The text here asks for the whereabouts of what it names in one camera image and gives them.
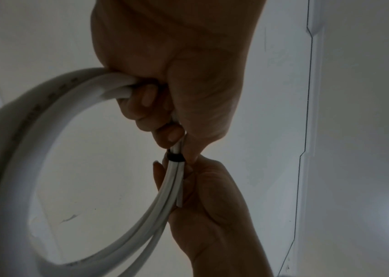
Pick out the person's right hand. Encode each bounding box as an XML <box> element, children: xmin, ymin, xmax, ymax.
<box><xmin>152</xmin><ymin>157</ymin><xmax>261</xmax><ymax>253</ymax></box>

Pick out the person's left hand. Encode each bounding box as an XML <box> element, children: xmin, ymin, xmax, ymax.
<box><xmin>90</xmin><ymin>0</ymin><xmax>264</xmax><ymax>165</ymax></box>

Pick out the white cable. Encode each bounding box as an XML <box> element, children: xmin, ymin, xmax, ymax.
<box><xmin>0</xmin><ymin>68</ymin><xmax>191</xmax><ymax>277</ymax></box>

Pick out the person's right forearm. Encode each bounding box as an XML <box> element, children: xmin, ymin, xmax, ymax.
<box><xmin>192</xmin><ymin>242</ymin><xmax>277</xmax><ymax>277</ymax></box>

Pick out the black cable tie band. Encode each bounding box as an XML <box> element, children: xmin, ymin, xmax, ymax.
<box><xmin>166</xmin><ymin>147</ymin><xmax>187</xmax><ymax>165</ymax></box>

